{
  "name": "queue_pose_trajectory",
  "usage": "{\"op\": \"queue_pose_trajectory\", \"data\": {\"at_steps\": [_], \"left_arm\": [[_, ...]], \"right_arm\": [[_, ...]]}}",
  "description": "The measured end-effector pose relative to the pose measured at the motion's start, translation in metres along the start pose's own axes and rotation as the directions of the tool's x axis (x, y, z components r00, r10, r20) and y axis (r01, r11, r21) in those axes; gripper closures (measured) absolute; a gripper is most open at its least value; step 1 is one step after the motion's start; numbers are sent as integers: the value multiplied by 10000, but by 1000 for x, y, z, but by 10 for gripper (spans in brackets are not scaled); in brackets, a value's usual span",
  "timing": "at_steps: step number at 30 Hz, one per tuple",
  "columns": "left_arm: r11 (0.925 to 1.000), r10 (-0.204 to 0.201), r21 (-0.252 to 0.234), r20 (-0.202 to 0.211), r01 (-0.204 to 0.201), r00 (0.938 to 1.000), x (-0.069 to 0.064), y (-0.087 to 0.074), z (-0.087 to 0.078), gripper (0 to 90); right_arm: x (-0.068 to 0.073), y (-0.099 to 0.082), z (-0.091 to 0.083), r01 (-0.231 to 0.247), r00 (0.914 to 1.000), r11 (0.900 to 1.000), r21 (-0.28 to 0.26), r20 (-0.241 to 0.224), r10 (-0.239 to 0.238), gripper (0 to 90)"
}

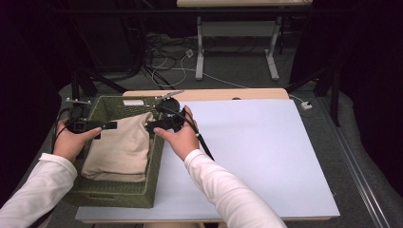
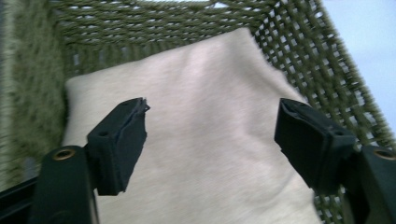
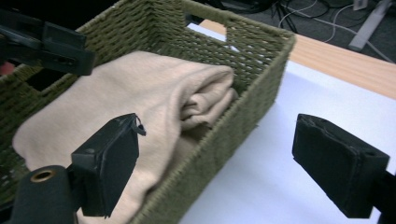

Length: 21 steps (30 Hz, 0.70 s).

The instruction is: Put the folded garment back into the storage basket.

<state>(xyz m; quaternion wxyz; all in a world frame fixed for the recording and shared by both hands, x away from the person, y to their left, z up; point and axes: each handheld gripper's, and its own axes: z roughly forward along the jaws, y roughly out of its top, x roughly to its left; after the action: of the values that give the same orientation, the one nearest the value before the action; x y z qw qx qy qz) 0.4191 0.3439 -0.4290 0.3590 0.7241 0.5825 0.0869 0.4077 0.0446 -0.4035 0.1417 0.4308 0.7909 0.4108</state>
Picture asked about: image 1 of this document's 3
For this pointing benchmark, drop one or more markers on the person's right hand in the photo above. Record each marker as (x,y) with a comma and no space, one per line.
(180,139)

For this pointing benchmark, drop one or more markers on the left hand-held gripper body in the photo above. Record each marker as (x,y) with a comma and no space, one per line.
(80,125)

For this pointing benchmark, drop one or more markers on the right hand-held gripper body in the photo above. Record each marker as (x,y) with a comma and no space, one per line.
(169,122)

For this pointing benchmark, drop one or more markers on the wooden table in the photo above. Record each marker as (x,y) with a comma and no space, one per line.
(221,94)

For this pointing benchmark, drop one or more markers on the beige sweater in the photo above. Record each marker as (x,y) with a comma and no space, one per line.
(120,152)

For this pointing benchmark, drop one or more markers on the white board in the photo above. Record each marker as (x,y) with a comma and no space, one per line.
(253,142)

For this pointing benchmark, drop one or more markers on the black metal stand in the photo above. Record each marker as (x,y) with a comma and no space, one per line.
(334,95)
(75,85)

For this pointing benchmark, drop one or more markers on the metal floor rail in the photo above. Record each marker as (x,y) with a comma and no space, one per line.
(355,171)

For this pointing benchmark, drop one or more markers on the person's left hand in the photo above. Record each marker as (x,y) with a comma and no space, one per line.
(71,144)

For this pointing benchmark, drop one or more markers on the white floor socket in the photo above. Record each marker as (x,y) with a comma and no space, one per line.
(189,53)

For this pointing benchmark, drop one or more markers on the green woven basket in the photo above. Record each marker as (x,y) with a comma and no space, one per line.
(111,193)

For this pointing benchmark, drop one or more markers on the desk with white legs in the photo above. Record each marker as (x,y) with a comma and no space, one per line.
(237,29)

